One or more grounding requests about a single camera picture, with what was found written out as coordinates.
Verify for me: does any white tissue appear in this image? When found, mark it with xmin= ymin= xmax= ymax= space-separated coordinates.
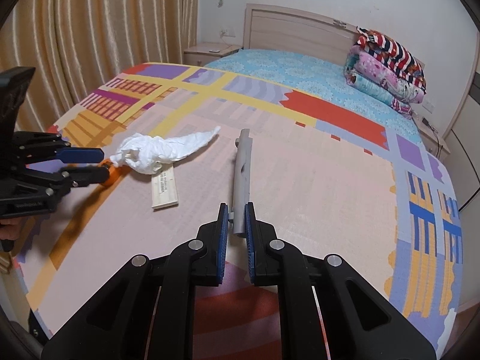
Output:
xmin=109 ymin=126 xmax=221 ymax=175

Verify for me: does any small wooden box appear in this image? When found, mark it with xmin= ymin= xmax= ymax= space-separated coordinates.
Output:
xmin=151 ymin=164 xmax=178 ymax=211

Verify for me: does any grey plastic tube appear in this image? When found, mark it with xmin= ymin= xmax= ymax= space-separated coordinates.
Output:
xmin=229 ymin=128 xmax=253 ymax=237

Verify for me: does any orange bottle cap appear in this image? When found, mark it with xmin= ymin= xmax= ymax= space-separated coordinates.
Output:
xmin=98 ymin=159 xmax=130 ymax=188

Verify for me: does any person left hand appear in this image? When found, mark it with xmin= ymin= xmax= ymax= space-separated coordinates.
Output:
xmin=0 ymin=218 xmax=24 ymax=241

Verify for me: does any beige striped curtain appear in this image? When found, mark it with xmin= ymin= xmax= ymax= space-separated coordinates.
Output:
xmin=1 ymin=0 xmax=199 ymax=131

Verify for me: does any left wooden nightstand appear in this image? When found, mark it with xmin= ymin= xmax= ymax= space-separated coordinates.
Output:
xmin=182 ymin=42 xmax=242 ymax=67

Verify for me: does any wooden headboard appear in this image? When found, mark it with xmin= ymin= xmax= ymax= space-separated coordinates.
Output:
xmin=242 ymin=3 xmax=359 ymax=65

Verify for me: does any pink floral folded quilt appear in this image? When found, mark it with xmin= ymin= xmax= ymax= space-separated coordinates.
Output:
xmin=343 ymin=46 xmax=425 ymax=119

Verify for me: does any blue patterned bed sheet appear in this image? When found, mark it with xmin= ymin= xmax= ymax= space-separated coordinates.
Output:
xmin=206 ymin=49 xmax=423 ymax=146

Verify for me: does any striped folded blanket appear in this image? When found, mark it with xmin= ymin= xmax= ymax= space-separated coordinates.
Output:
xmin=356 ymin=27 xmax=426 ymax=93

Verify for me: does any black left camera box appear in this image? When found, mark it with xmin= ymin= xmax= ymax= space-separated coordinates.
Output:
xmin=0 ymin=67 xmax=36 ymax=139

